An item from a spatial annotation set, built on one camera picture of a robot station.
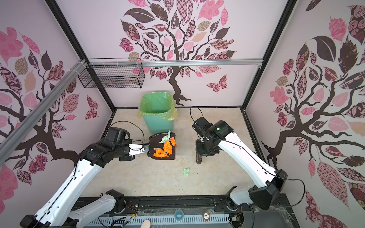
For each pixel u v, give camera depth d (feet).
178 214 2.33
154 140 2.45
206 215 2.32
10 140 1.65
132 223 2.28
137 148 2.00
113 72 3.10
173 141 2.45
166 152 2.32
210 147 1.87
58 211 1.24
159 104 3.33
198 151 2.00
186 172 2.77
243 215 2.33
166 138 2.50
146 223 2.27
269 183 1.26
